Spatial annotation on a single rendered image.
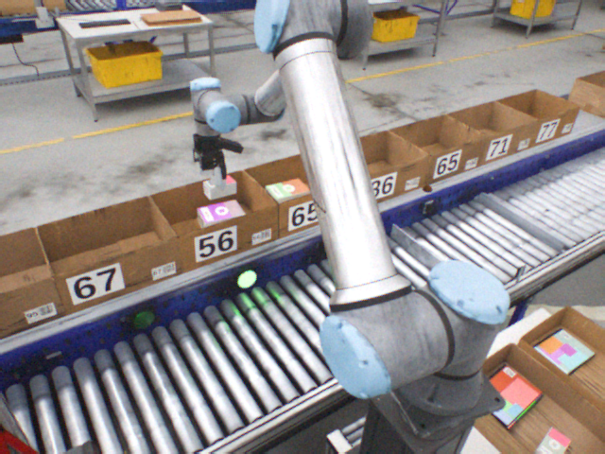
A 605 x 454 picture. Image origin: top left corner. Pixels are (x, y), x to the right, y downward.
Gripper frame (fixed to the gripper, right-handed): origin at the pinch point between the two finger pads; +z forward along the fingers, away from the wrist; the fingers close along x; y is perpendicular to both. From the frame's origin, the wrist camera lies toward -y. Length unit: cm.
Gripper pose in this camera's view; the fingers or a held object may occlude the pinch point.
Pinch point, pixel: (219, 183)
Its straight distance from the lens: 172.6
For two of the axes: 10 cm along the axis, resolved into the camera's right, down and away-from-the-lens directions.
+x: 5.5, 5.2, -6.5
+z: -0.4, 7.9, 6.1
